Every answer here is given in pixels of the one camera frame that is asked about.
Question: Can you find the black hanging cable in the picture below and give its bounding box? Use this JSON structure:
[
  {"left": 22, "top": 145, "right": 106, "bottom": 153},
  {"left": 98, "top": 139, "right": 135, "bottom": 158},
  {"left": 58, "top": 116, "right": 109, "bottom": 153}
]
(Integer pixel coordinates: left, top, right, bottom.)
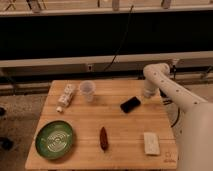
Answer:
[{"left": 101, "top": 4, "right": 135, "bottom": 72}]

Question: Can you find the green plate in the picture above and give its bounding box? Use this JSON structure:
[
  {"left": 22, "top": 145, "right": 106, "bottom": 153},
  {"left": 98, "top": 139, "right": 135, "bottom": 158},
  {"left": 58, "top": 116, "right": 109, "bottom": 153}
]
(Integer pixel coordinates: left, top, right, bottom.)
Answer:
[{"left": 35, "top": 120, "right": 74, "bottom": 160}]

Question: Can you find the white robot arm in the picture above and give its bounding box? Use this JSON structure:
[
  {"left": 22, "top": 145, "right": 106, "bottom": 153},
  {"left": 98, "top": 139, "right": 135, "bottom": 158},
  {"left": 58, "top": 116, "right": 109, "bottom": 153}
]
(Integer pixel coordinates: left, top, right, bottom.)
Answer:
[{"left": 143, "top": 63, "right": 213, "bottom": 171}]

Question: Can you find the black cable by table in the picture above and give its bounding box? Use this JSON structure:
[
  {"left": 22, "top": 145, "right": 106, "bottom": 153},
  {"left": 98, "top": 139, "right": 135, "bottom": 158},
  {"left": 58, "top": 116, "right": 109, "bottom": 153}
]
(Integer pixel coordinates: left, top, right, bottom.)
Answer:
[{"left": 161, "top": 88, "right": 181, "bottom": 129}]

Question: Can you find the clear plastic cup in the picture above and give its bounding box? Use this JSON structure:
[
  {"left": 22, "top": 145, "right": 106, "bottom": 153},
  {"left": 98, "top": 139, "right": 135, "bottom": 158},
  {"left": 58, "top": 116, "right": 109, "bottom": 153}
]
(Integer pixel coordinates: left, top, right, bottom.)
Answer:
[{"left": 79, "top": 80, "right": 96, "bottom": 102}]

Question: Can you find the white sponge block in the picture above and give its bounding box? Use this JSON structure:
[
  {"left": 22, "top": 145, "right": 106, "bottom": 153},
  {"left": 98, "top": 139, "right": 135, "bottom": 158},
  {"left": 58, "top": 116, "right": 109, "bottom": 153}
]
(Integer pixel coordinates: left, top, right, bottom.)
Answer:
[{"left": 144, "top": 132, "right": 160, "bottom": 155}]

